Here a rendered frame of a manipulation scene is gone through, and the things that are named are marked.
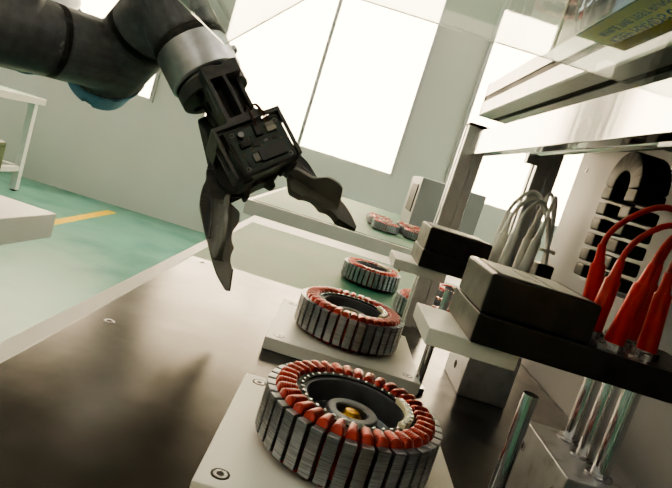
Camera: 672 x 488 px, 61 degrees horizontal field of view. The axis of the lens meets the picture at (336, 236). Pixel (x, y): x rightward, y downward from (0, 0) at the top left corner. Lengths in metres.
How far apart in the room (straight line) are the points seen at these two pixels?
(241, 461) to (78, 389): 0.12
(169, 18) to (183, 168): 4.68
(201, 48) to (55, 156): 5.13
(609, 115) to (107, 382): 0.36
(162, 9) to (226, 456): 0.43
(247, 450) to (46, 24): 0.45
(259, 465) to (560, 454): 0.18
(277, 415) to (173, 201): 5.00
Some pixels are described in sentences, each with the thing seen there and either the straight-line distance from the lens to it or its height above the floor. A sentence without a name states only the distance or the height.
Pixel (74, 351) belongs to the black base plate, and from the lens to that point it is 0.45.
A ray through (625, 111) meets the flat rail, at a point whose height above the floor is 1.03.
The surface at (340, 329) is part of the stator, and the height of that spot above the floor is 0.80.
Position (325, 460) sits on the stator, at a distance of 0.32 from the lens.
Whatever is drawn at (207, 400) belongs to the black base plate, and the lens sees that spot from 0.42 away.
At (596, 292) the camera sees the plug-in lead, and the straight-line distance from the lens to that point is 0.40.
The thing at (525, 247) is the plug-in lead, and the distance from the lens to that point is 0.62.
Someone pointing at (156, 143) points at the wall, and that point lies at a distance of 5.35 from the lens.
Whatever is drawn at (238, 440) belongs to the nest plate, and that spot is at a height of 0.78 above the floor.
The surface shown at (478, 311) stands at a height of 0.90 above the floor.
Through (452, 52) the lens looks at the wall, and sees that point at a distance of 5.22.
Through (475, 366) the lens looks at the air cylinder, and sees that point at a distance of 0.59.
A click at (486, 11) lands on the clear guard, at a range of 0.36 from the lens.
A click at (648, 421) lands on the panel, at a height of 0.83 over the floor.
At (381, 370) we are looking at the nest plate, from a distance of 0.54.
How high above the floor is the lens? 0.95
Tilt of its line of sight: 7 degrees down
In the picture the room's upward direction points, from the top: 17 degrees clockwise
